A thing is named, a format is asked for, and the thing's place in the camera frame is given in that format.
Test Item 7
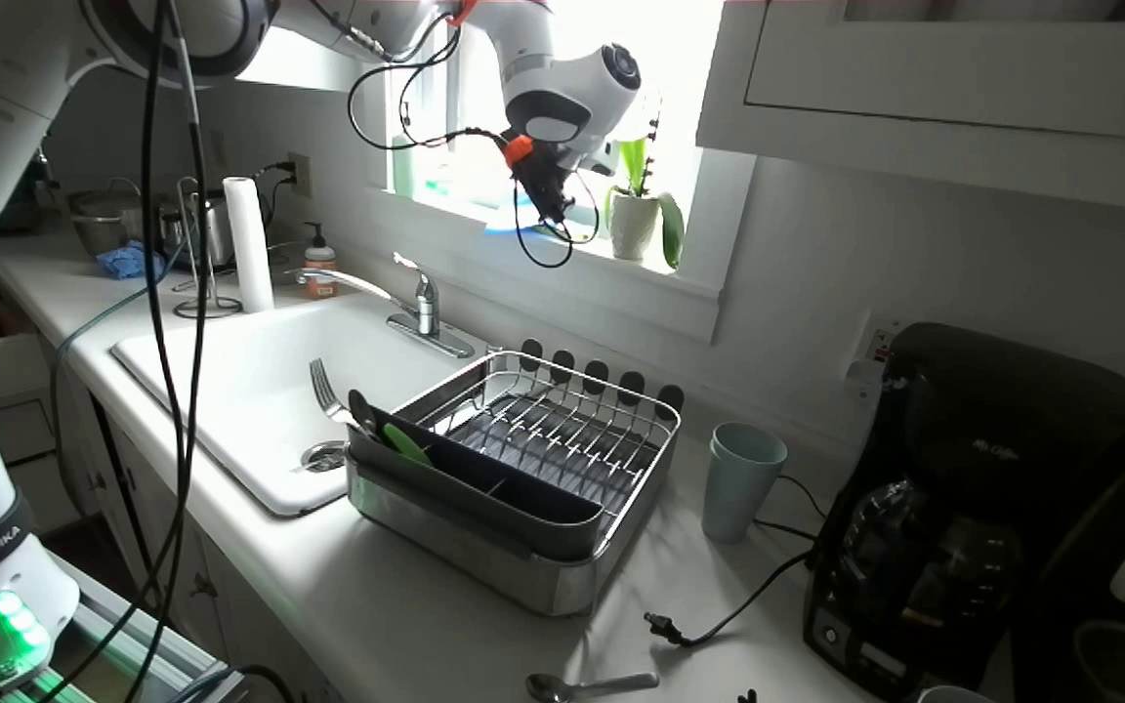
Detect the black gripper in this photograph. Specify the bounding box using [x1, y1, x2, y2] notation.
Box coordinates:
[521, 141, 582, 239]

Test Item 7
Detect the chrome tap faucet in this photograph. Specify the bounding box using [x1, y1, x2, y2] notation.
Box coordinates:
[325, 246, 486, 364]

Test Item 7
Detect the white paper towel roll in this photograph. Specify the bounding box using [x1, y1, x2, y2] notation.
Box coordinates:
[219, 174, 277, 318]

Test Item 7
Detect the metal paper towel holder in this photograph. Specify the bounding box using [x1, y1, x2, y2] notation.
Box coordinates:
[168, 174, 249, 325]

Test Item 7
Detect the potted orchid white pot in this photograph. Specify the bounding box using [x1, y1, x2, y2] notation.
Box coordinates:
[603, 106, 691, 273]

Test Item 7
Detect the small brown pump bottle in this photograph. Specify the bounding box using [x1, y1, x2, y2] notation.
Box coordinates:
[297, 219, 344, 301]

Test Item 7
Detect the black utensil caddy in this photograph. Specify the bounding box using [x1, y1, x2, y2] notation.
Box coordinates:
[344, 387, 609, 532]

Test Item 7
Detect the green utensil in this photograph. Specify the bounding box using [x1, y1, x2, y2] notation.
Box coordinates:
[374, 417, 439, 478]

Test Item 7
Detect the pale teal plastic cup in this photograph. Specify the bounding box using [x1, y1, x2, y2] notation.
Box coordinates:
[699, 417, 794, 551]

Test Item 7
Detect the chrome sink drain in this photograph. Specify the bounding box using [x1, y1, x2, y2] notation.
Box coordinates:
[297, 437, 353, 478]

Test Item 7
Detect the metal canister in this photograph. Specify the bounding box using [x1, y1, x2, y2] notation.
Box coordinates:
[151, 193, 238, 273]

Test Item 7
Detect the white kitchen sink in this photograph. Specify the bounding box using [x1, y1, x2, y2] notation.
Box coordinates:
[107, 289, 493, 524]

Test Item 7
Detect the blue crumpled glove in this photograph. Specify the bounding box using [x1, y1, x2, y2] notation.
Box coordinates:
[95, 239, 172, 287]

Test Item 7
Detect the glass jar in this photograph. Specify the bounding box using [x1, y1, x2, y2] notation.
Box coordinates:
[61, 184, 151, 263]

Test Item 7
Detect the black coffee maker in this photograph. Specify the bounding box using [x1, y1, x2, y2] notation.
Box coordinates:
[799, 321, 1125, 703]

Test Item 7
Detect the white base cabinet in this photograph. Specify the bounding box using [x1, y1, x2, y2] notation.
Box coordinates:
[0, 280, 335, 703]

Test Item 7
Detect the metal robot stand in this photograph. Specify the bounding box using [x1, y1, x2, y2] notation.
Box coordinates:
[35, 542, 249, 703]

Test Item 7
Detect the black kitchen appliance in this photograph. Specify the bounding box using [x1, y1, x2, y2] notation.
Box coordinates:
[1010, 426, 1125, 703]

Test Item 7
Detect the small wall outlet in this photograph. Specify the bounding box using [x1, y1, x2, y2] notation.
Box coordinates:
[272, 149, 316, 201]

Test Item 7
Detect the metal wire dish rack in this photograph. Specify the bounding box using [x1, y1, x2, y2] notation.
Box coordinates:
[341, 345, 689, 625]

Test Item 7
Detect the white wall outlet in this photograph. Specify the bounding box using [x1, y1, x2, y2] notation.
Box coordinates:
[838, 309, 907, 400]

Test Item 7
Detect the white wall cabinet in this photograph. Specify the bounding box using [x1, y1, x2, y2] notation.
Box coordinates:
[696, 0, 1125, 223]

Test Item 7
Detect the black loose power cord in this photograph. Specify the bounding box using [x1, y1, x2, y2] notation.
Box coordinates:
[639, 473, 828, 654]

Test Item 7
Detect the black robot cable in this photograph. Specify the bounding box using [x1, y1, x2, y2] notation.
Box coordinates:
[45, 0, 599, 703]

